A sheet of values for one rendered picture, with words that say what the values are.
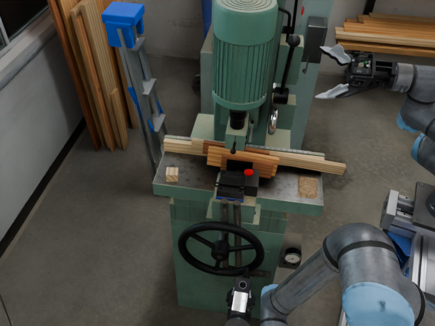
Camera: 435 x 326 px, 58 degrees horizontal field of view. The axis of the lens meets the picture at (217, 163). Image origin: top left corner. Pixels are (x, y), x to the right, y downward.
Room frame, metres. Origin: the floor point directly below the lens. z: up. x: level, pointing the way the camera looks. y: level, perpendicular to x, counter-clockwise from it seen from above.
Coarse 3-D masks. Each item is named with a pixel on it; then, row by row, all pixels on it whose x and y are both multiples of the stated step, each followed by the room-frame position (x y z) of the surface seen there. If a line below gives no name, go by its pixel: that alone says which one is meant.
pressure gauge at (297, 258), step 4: (288, 248) 0.85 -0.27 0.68; (292, 248) 0.85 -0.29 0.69; (296, 248) 0.85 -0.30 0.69; (288, 252) 0.83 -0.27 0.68; (292, 252) 0.83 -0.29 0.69; (296, 252) 0.83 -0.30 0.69; (300, 252) 0.84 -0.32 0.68; (288, 256) 0.83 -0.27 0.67; (292, 256) 0.82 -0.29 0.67; (296, 256) 0.82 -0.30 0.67; (300, 256) 0.82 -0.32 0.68; (288, 260) 0.83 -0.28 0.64; (292, 260) 0.82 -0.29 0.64; (296, 260) 0.82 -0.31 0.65; (300, 260) 0.82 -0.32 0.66
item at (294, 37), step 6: (294, 36) 0.99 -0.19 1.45; (288, 42) 0.99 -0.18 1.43; (294, 42) 0.98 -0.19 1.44; (294, 48) 1.01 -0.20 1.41; (288, 54) 1.03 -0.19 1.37; (288, 60) 1.04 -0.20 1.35; (288, 66) 1.06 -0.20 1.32; (288, 72) 1.09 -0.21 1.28; (282, 84) 1.14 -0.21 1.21; (276, 90) 1.20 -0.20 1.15; (282, 90) 1.16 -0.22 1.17; (288, 90) 1.20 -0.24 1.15; (276, 96) 1.18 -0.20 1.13; (282, 96) 1.18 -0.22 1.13; (276, 102) 1.18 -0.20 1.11; (282, 102) 1.17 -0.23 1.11
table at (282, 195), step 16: (176, 160) 1.08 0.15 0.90; (192, 160) 1.08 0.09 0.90; (160, 176) 0.99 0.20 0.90; (192, 176) 1.00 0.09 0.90; (208, 176) 1.00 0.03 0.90; (272, 176) 1.01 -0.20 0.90; (288, 176) 1.01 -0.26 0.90; (304, 176) 1.02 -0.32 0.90; (320, 176) 1.02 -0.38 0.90; (160, 192) 0.95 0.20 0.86; (176, 192) 0.94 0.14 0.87; (192, 192) 0.94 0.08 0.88; (208, 192) 0.93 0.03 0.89; (272, 192) 0.93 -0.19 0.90; (288, 192) 0.93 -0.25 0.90; (320, 192) 0.94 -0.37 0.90; (208, 208) 0.87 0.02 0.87; (256, 208) 0.88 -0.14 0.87; (272, 208) 0.90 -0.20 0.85; (288, 208) 0.89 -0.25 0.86; (304, 208) 0.88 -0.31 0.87; (320, 208) 0.88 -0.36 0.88; (256, 224) 0.81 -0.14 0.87
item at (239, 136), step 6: (228, 120) 1.12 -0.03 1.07; (246, 120) 1.12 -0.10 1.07; (228, 126) 1.08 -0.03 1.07; (246, 126) 1.08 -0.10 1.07; (228, 132) 1.05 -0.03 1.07; (234, 132) 1.05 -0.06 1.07; (240, 132) 1.05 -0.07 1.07; (246, 132) 1.05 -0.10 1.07; (228, 138) 1.04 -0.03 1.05; (234, 138) 1.03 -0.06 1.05; (240, 138) 1.03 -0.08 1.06; (246, 138) 1.04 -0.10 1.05; (228, 144) 1.04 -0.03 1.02; (240, 144) 1.03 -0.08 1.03; (240, 150) 1.03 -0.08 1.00
